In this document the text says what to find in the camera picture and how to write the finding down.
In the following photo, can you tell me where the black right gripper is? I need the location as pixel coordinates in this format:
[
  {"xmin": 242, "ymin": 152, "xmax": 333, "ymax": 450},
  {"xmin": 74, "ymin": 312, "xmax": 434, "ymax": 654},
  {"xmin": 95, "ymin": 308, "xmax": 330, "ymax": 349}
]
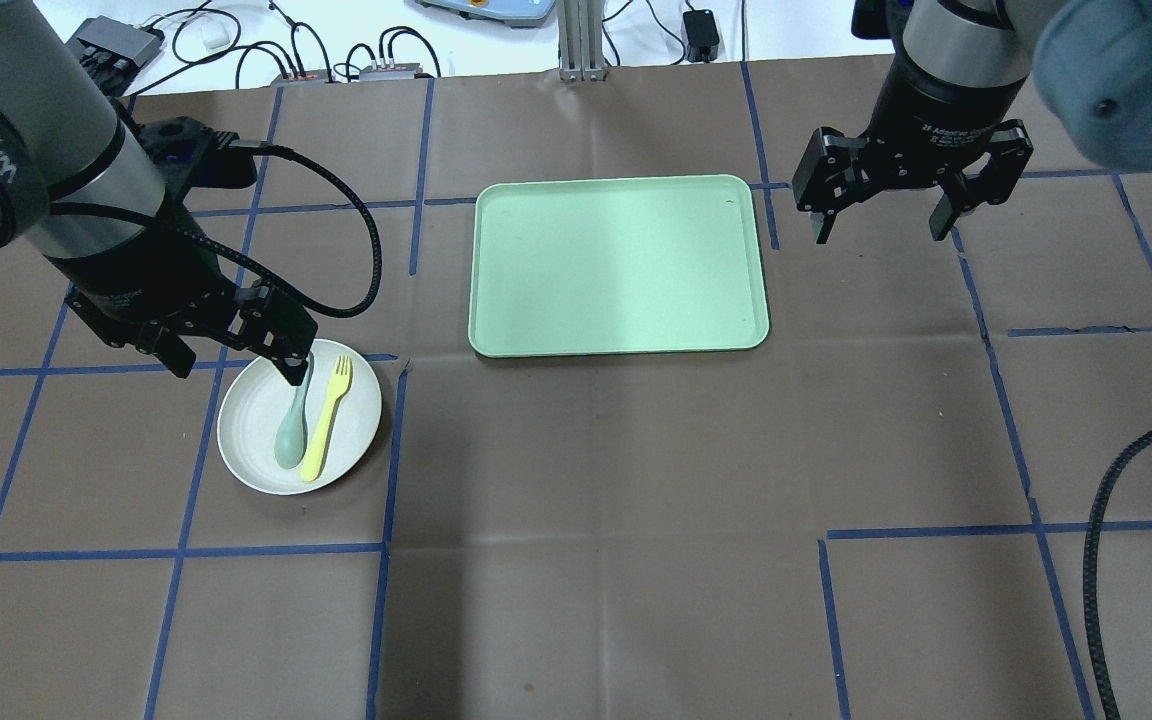
[{"xmin": 791, "ymin": 55, "xmax": 1036, "ymax": 245}]

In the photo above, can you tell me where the white round plate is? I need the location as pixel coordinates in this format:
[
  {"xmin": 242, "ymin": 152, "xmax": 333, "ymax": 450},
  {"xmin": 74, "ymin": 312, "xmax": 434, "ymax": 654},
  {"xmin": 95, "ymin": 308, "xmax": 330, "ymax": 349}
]
[{"xmin": 217, "ymin": 340, "xmax": 382, "ymax": 497}]

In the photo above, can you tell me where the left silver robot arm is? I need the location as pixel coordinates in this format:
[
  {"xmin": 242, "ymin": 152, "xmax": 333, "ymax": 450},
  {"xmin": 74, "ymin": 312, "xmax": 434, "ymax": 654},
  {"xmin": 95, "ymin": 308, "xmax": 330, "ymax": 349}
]
[{"xmin": 0, "ymin": 1, "xmax": 317, "ymax": 386}]

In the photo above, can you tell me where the black braided cable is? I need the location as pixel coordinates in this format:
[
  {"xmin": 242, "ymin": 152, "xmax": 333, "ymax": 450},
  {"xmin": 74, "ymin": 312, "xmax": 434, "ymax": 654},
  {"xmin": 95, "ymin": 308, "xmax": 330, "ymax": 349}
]
[
  {"xmin": 1083, "ymin": 400, "xmax": 1152, "ymax": 720},
  {"xmin": 185, "ymin": 141, "xmax": 382, "ymax": 319}
]

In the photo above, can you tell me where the black hub box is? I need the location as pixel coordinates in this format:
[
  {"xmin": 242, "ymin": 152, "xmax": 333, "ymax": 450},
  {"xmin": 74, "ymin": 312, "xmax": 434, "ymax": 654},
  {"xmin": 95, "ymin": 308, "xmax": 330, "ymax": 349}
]
[{"xmin": 65, "ymin": 15, "xmax": 165, "ymax": 70}]

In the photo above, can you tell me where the black braided left cable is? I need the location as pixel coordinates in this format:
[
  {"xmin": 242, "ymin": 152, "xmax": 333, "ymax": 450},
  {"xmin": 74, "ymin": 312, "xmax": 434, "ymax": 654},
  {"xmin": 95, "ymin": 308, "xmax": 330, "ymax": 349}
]
[{"xmin": 185, "ymin": 141, "xmax": 382, "ymax": 319}]

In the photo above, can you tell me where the black power adapter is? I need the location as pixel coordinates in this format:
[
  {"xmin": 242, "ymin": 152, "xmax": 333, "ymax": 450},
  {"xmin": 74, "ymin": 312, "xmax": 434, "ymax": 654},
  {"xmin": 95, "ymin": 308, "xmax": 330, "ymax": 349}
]
[{"xmin": 682, "ymin": 8, "xmax": 722, "ymax": 63}]

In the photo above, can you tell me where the light green plastic tray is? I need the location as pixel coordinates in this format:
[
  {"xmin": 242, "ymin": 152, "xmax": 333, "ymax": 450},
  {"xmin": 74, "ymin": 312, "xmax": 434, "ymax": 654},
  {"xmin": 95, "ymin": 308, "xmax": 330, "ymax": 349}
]
[{"xmin": 467, "ymin": 174, "xmax": 771, "ymax": 359}]

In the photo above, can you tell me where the yellow plastic fork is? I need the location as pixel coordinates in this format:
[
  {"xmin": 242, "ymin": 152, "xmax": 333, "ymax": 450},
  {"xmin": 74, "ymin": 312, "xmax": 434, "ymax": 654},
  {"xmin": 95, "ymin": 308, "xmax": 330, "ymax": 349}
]
[{"xmin": 300, "ymin": 354, "xmax": 353, "ymax": 483}]

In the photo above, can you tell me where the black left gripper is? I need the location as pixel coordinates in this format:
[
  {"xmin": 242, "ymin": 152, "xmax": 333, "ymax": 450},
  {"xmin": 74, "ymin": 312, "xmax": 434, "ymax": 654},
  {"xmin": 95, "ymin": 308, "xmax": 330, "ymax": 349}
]
[{"xmin": 67, "ymin": 200, "xmax": 317, "ymax": 387}]

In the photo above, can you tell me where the black braided right cable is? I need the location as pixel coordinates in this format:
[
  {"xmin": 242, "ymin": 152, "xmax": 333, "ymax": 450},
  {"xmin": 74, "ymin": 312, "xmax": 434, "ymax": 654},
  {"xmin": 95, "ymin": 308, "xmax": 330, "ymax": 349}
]
[{"xmin": 1083, "ymin": 400, "xmax": 1152, "ymax": 720}]

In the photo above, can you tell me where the teal green plastic spoon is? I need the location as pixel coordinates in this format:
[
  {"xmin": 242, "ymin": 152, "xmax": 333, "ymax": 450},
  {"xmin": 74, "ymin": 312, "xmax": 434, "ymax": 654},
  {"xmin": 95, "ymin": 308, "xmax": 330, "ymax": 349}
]
[{"xmin": 274, "ymin": 354, "xmax": 314, "ymax": 470}]

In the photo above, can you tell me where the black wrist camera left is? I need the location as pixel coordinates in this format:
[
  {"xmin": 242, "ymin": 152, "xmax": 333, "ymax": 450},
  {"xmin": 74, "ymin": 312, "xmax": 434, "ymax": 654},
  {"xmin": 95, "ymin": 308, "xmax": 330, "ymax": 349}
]
[{"xmin": 134, "ymin": 118, "xmax": 257, "ymax": 200}]

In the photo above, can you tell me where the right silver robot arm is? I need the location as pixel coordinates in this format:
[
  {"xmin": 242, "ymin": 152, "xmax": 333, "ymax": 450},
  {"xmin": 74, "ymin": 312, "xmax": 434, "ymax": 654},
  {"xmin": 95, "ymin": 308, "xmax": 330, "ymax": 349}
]
[{"xmin": 791, "ymin": 1, "xmax": 1152, "ymax": 243}]

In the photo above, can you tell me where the aluminium frame post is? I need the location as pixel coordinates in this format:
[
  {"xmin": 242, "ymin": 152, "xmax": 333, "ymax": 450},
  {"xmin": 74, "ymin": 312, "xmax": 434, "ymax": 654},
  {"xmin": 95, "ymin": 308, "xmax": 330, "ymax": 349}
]
[{"xmin": 556, "ymin": 0, "xmax": 607, "ymax": 85}]

